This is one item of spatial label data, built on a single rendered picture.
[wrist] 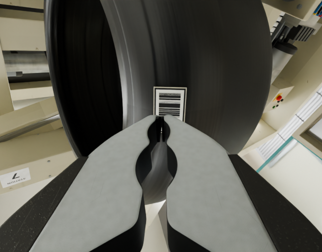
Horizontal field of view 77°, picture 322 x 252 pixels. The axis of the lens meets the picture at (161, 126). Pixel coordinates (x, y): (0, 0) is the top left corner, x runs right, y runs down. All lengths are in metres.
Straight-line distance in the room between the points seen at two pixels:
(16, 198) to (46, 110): 2.32
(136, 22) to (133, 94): 0.09
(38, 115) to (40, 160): 0.18
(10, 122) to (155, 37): 0.80
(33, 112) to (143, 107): 0.75
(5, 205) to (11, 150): 2.25
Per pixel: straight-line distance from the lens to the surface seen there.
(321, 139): 0.88
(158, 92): 0.25
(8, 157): 0.93
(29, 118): 0.95
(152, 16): 0.27
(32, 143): 0.96
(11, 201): 3.18
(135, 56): 0.27
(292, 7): 0.57
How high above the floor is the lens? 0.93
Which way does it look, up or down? 39 degrees up
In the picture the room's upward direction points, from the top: 158 degrees counter-clockwise
